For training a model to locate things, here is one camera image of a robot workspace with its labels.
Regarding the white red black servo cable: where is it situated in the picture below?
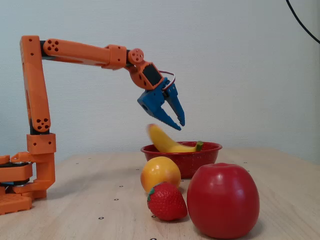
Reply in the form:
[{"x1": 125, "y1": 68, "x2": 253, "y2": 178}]
[{"x1": 159, "y1": 70, "x2": 177, "y2": 92}]

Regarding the red toy apple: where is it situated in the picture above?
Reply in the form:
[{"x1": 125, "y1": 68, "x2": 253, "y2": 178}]
[{"x1": 186, "y1": 162, "x2": 261, "y2": 240}]

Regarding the red speckled enamel bowl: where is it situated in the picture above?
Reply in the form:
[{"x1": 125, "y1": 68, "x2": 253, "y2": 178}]
[{"x1": 140, "y1": 141, "x2": 223, "y2": 180}]

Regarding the red toy strawberry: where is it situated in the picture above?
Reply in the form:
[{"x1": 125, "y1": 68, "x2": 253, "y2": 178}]
[{"x1": 146, "y1": 181, "x2": 189, "y2": 222}]

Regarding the thin black cable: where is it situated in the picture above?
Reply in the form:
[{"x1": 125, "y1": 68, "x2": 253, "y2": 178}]
[{"x1": 285, "y1": 0, "x2": 320, "y2": 45}]

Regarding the orange toy fruit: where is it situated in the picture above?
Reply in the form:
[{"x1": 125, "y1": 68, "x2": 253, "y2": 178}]
[{"x1": 140, "y1": 156, "x2": 182, "y2": 194}]

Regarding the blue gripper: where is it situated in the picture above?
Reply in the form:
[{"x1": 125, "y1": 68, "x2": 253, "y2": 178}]
[{"x1": 136, "y1": 76, "x2": 186, "y2": 132}]

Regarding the yellow toy banana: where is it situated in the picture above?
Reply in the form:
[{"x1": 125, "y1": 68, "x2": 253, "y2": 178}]
[{"x1": 146, "y1": 123, "x2": 205, "y2": 154}]

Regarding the orange robot base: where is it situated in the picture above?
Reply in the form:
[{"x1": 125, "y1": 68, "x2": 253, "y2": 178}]
[{"x1": 0, "y1": 150, "x2": 57, "y2": 216}]

